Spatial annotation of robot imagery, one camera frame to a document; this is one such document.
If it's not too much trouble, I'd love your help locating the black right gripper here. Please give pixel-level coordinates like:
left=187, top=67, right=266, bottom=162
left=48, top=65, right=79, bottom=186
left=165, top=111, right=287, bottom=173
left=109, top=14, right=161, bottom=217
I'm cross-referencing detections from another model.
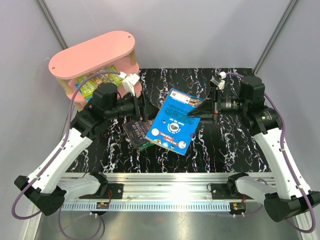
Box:
left=188, top=87, right=249, bottom=124

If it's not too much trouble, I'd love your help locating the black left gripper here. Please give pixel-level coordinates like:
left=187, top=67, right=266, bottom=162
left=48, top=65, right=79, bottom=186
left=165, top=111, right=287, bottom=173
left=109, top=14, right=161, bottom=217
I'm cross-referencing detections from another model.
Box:
left=105, top=90, right=165, bottom=122

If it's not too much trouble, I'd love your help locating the dark Tale of Two Cities book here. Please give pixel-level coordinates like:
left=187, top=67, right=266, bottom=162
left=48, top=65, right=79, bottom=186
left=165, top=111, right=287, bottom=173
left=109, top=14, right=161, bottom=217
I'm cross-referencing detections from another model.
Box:
left=122, top=120, right=153, bottom=149

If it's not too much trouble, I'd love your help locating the blue back-cover book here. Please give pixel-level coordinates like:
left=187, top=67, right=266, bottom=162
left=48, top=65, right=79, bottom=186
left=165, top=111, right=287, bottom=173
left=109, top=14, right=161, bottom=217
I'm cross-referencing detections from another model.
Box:
left=145, top=88, right=203, bottom=156

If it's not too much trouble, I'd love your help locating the green 65-storey treehouse book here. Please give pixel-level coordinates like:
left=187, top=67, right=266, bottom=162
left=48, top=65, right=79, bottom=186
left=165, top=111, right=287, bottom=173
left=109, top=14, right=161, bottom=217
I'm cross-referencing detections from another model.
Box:
left=75, top=65, right=123, bottom=101

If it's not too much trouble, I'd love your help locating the blue 26-storey treehouse book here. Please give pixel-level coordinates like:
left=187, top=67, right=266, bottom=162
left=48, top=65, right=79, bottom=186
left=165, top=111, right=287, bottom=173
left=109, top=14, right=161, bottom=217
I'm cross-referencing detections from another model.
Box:
left=74, top=83, right=93, bottom=102

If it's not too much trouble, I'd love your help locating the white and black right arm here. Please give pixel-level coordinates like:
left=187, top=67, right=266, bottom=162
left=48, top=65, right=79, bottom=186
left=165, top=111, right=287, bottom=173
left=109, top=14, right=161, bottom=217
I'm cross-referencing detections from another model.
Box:
left=188, top=72, right=320, bottom=222

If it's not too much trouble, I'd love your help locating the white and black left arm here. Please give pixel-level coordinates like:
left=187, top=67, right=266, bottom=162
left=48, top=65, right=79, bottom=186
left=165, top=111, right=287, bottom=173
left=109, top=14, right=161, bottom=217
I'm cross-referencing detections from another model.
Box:
left=14, top=83, right=159, bottom=216

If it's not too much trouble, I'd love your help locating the green bottom book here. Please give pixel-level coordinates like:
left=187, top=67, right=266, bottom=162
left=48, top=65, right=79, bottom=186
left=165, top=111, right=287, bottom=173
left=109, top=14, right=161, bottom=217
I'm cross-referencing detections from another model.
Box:
left=138, top=142, right=154, bottom=151

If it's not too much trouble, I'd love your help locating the pink three-tier shelf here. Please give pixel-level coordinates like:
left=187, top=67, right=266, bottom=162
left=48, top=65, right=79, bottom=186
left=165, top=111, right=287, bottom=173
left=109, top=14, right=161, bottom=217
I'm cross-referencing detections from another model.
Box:
left=48, top=30, right=140, bottom=99

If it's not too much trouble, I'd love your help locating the right small circuit board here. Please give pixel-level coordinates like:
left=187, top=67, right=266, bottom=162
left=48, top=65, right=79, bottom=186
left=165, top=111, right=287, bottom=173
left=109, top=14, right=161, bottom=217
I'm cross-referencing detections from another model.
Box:
left=230, top=202, right=247, bottom=211

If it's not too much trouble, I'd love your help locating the small circuit board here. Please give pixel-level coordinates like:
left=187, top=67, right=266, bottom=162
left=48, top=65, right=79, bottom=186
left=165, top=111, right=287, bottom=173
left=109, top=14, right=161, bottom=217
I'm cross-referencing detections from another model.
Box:
left=230, top=202, right=247, bottom=211
left=96, top=202, right=110, bottom=209

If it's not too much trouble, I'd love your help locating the left small circuit board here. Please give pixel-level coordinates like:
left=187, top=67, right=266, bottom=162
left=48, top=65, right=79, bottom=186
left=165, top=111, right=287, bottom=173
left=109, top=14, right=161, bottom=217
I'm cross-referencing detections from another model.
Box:
left=96, top=202, right=110, bottom=209

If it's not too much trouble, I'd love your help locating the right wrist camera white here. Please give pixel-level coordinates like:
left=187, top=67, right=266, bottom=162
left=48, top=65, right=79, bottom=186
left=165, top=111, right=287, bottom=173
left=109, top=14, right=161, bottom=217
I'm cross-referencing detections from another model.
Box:
left=210, top=71, right=227, bottom=91

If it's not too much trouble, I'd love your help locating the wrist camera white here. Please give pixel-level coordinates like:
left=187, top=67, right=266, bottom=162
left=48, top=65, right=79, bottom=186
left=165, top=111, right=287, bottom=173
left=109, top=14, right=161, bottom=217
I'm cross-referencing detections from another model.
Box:
left=118, top=71, right=140, bottom=98
left=210, top=71, right=227, bottom=91

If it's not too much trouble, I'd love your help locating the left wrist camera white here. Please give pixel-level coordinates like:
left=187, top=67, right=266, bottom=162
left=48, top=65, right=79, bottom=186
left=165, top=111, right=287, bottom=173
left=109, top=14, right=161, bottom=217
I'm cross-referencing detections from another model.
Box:
left=118, top=71, right=140, bottom=98

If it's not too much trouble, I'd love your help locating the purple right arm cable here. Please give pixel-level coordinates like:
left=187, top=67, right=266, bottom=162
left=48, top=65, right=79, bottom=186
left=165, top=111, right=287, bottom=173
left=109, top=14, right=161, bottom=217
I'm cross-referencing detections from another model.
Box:
left=224, top=71, right=317, bottom=235

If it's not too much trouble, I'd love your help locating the aluminium mounting rail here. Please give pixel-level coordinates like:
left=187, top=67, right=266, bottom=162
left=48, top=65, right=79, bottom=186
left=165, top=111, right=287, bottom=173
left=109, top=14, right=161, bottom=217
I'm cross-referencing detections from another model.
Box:
left=62, top=173, right=255, bottom=212

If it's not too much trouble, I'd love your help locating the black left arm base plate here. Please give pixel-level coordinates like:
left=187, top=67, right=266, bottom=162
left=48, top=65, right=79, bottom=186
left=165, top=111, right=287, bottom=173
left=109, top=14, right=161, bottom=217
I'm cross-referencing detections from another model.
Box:
left=104, top=183, right=124, bottom=200

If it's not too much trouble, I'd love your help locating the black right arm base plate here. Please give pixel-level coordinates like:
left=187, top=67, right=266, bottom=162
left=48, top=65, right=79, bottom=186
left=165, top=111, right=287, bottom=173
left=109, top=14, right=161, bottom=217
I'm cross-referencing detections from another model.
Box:
left=209, top=183, right=232, bottom=200

